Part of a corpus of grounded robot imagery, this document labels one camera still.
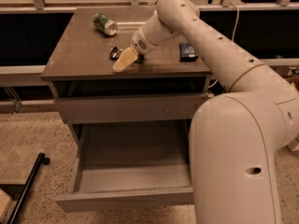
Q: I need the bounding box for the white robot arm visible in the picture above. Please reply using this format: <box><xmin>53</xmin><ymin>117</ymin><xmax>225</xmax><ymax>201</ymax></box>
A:
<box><xmin>113</xmin><ymin>0</ymin><xmax>299</xmax><ymax>224</ymax></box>

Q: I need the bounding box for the green soda can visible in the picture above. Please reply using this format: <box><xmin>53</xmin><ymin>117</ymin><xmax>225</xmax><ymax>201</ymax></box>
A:
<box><xmin>93</xmin><ymin>13</ymin><xmax>118</xmax><ymax>36</ymax></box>

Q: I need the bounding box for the black metal stand leg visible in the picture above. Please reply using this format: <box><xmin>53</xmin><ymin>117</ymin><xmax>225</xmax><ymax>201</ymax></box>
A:
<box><xmin>7</xmin><ymin>153</ymin><xmax>50</xmax><ymax>224</ymax></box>

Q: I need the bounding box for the grey drawer cabinet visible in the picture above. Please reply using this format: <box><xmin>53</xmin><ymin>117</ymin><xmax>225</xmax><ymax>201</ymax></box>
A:
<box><xmin>40</xmin><ymin>6</ymin><xmax>217</xmax><ymax>214</ymax></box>

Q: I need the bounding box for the dark blue snack packet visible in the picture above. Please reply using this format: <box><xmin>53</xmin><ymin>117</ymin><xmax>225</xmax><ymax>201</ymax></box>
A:
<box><xmin>179</xmin><ymin>42</ymin><xmax>198</xmax><ymax>62</ymax></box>

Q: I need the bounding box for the open grey middle drawer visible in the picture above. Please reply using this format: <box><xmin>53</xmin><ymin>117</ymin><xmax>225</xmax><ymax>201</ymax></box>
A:
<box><xmin>56</xmin><ymin>120</ymin><xmax>193</xmax><ymax>212</ymax></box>

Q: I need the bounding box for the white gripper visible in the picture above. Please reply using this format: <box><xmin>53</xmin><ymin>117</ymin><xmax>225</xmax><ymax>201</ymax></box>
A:
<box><xmin>113</xmin><ymin>28</ymin><xmax>156</xmax><ymax>73</ymax></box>

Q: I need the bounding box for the white cable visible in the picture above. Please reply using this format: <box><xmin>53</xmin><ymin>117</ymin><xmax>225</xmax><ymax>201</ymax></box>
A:
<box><xmin>207</xmin><ymin>3</ymin><xmax>240</xmax><ymax>90</ymax></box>

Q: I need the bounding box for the rxbar chocolate bar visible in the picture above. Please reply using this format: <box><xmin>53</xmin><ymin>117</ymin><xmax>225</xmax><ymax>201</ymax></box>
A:
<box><xmin>109</xmin><ymin>47</ymin><xmax>123</xmax><ymax>61</ymax></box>

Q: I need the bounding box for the closed grey top drawer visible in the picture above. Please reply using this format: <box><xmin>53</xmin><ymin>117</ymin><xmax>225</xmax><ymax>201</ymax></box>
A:
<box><xmin>54</xmin><ymin>93</ymin><xmax>207</xmax><ymax>124</ymax></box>

